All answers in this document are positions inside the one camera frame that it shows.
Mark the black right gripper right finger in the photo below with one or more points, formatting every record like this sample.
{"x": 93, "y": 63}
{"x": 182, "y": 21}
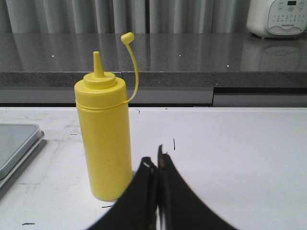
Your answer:
{"x": 179, "y": 207}

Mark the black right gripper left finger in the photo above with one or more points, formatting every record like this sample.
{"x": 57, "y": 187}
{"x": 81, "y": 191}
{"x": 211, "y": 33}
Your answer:
{"x": 136, "y": 208}

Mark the yellow squeeze bottle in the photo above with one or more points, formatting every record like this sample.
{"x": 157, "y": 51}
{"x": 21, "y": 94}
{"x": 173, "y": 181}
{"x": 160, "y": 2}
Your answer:
{"x": 102, "y": 104}

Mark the silver digital kitchen scale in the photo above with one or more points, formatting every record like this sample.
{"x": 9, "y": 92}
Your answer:
{"x": 17, "y": 142}

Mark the grey stone countertop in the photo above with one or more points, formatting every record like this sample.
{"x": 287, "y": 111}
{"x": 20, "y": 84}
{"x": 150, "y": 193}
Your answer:
{"x": 185, "y": 70}

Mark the white rice cooker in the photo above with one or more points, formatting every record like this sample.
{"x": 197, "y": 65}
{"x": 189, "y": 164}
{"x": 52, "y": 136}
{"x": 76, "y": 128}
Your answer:
{"x": 277, "y": 18}

